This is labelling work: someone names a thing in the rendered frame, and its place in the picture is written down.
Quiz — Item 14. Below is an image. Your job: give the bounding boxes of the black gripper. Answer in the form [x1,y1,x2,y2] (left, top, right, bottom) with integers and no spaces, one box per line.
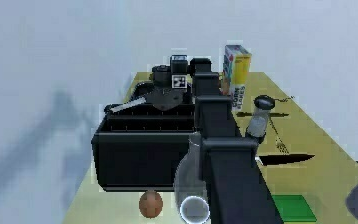
[103,64,185,114]

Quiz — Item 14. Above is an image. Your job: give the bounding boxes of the black dish rack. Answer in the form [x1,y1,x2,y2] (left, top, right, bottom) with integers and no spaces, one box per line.
[91,81,202,193]

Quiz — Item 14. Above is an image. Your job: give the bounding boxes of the clear glass flask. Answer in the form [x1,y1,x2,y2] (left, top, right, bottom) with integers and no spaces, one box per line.
[172,132,212,224]

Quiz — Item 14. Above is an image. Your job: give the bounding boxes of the brown egg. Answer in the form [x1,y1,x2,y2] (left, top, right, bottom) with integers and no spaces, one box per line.
[138,190,164,220]

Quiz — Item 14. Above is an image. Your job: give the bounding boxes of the yellow white cereal box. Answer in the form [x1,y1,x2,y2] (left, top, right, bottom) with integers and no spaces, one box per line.
[221,44,253,112]

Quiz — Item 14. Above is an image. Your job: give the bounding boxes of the glass shaker with black cap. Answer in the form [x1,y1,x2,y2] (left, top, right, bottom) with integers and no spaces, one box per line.
[244,94,277,145]

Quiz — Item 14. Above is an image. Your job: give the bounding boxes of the large black knife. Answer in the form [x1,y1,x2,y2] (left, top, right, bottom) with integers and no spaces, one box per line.
[257,152,317,167]

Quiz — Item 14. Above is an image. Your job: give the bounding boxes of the green sponge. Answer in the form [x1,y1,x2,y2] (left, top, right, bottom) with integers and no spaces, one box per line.
[271,194,319,224]

